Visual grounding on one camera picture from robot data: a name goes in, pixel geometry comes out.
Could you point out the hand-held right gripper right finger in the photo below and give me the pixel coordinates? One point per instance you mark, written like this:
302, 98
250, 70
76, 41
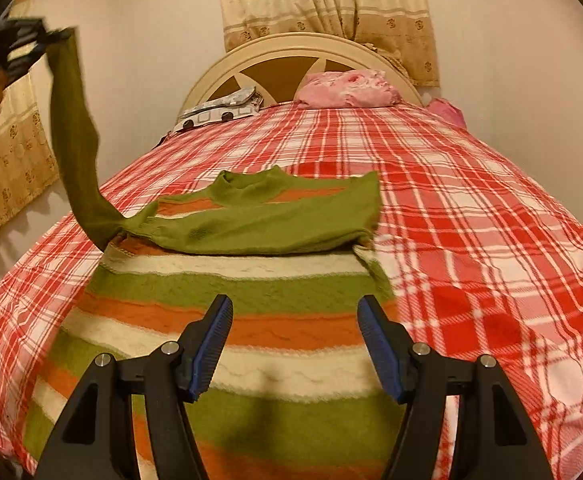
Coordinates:
381, 350

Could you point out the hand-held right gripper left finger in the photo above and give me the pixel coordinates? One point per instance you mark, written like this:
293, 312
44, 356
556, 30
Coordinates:
211, 350

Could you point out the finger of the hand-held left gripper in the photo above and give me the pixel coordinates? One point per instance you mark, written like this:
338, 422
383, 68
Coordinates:
26, 60
46, 34

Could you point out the green striped knit sweater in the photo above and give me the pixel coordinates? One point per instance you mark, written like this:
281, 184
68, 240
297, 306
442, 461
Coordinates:
271, 290

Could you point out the beige floral side curtain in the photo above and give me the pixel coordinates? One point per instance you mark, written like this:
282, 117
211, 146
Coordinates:
11, 160

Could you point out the red plaid blanket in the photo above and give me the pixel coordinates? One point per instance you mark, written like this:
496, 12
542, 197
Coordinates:
471, 210

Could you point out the grey white patterned pillow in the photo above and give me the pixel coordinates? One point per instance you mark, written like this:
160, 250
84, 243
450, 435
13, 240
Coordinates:
221, 107

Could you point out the cream wooden headboard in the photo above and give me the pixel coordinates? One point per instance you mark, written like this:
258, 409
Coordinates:
271, 67

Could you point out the pink cloth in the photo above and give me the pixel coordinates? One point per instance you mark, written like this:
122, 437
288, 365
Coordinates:
446, 110

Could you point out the pink floral pillow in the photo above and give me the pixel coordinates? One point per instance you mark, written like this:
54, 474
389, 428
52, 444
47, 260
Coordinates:
346, 89

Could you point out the beige floral window curtain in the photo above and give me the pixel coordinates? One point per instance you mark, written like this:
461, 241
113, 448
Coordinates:
321, 0

